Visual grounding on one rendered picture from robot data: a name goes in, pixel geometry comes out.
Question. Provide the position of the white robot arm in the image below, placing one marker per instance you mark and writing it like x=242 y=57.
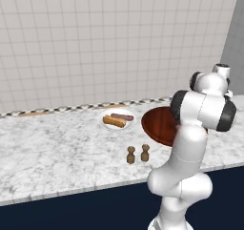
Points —
x=187 y=154

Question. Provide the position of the dark red sausage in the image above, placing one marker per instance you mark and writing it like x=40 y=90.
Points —
x=122 y=116

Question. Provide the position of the golden brown bun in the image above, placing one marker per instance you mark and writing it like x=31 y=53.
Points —
x=114 y=121

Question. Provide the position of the white round plate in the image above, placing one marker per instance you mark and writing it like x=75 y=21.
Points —
x=108 y=125

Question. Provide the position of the brown wooden bowl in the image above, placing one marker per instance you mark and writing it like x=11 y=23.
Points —
x=158 y=125

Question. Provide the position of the brown wooden shaker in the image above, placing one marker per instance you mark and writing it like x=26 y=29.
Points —
x=131 y=156
x=145 y=153

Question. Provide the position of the dark blue counter cabinet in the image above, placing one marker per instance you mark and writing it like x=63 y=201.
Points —
x=79 y=210

